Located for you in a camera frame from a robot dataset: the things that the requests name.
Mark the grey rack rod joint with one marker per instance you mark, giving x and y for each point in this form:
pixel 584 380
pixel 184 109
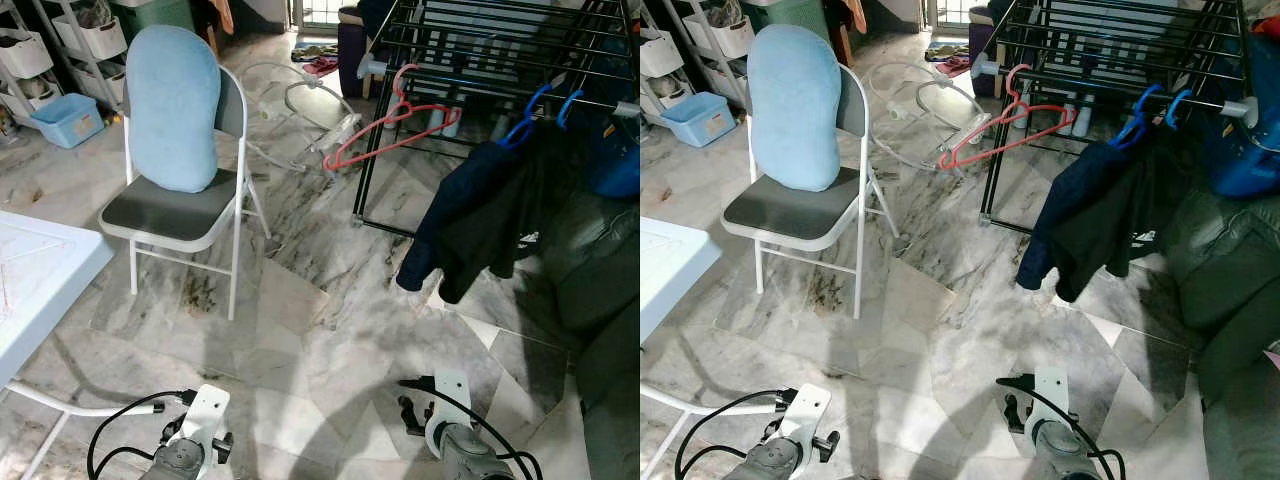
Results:
pixel 1240 110
pixel 628 108
pixel 372 68
pixel 985 67

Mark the blue plastic crate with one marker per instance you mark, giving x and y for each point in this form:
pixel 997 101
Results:
pixel 1245 160
pixel 615 170

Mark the light blue pillow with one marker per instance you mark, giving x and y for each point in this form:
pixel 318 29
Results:
pixel 175 110
pixel 795 110

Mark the white barred glass door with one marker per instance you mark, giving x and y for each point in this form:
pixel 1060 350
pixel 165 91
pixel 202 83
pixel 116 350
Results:
pixel 315 12
pixel 955 12

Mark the white basket shelving unit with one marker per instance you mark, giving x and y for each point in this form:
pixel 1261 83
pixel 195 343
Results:
pixel 90 35
pixel 725 35

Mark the pink plastic clothes hanger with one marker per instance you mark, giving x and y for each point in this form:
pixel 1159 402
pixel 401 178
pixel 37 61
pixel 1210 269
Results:
pixel 395 140
pixel 1010 138

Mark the blue plastic clothes hanger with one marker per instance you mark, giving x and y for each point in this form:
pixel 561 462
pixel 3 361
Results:
pixel 1135 125
pixel 570 105
pixel 1180 105
pixel 520 125

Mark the green white storage cabinet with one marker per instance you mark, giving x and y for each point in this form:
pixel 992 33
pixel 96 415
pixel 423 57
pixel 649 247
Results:
pixel 150 12
pixel 790 15

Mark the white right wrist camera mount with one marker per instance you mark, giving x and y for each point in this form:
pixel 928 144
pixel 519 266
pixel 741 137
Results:
pixel 1052 392
pixel 452 395

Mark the dark blue cloth pile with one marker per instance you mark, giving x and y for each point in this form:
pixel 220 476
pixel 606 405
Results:
pixel 1000 12
pixel 375 15

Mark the purple upholstered armchair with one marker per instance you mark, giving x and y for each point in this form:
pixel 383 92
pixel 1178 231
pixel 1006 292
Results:
pixel 982 55
pixel 352 55

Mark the pink sofa cover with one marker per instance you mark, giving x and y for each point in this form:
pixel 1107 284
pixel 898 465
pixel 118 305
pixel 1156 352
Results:
pixel 1272 358

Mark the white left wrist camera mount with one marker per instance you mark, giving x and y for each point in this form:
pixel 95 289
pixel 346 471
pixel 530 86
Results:
pixel 808 412
pixel 207 415

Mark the white tube frame bouncer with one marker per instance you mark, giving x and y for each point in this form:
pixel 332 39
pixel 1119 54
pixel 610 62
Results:
pixel 348 125
pixel 972 125

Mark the dark navy hanging garment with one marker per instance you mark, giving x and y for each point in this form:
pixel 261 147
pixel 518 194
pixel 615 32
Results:
pixel 1100 210
pixel 480 210

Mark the yellow green floor cloth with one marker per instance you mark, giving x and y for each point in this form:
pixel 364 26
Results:
pixel 315 50
pixel 945 48

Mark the orange hanging cloth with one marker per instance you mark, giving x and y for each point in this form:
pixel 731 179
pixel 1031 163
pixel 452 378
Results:
pixel 853 12
pixel 222 12

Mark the light blue plastic bin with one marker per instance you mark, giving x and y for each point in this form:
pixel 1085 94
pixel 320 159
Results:
pixel 68 122
pixel 700 122

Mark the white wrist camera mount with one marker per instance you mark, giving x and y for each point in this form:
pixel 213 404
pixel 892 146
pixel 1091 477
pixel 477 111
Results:
pixel 452 395
pixel 207 415
pixel 1052 392
pixel 808 412

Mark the white folding table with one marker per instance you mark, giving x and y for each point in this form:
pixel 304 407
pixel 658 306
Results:
pixel 40 290
pixel 670 270

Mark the white folding chair grey seat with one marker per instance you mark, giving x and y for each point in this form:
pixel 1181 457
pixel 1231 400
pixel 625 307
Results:
pixel 790 215
pixel 170 215

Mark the black metal drying rack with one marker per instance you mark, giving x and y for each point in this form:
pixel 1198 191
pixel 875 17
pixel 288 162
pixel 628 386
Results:
pixel 370 140
pixel 999 130

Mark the red floor cloth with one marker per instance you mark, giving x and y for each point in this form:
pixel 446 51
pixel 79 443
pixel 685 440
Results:
pixel 950 66
pixel 322 66

